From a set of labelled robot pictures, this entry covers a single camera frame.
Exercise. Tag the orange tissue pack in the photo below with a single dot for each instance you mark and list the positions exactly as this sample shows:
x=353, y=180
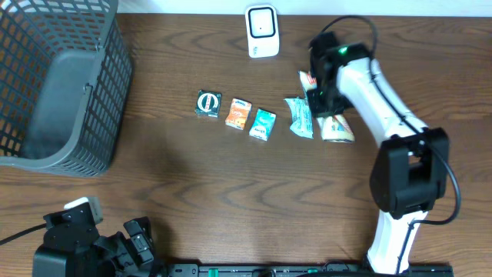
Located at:
x=238, y=113

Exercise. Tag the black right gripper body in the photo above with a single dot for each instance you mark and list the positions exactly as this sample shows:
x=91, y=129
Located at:
x=326, y=98

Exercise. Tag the green tissue pack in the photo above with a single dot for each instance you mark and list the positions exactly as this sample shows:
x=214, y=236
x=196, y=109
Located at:
x=263, y=125

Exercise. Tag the dark green round-logo box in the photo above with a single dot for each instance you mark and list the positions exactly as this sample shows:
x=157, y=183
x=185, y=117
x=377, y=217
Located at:
x=208, y=103

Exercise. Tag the dark grey plastic mesh basket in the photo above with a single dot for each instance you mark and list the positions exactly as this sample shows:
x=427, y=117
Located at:
x=65, y=79

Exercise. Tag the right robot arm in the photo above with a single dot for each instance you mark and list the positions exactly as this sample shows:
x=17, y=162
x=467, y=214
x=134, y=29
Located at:
x=409, y=173

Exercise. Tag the cream wet wipes pack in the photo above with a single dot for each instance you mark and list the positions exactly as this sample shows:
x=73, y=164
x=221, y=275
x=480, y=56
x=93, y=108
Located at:
x=333, y=128

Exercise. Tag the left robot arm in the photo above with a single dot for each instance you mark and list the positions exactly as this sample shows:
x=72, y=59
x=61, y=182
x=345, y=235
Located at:
x=51, y=265

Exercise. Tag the white barcode scanner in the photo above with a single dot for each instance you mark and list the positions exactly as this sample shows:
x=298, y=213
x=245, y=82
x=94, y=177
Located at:
x=262, y=31

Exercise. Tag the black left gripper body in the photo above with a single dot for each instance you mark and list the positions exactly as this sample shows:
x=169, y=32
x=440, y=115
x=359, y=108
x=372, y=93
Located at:
x=125, y=251

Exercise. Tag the teal wipes pack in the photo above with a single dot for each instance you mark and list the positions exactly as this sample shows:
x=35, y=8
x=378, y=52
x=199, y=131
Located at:
x=301, y=117

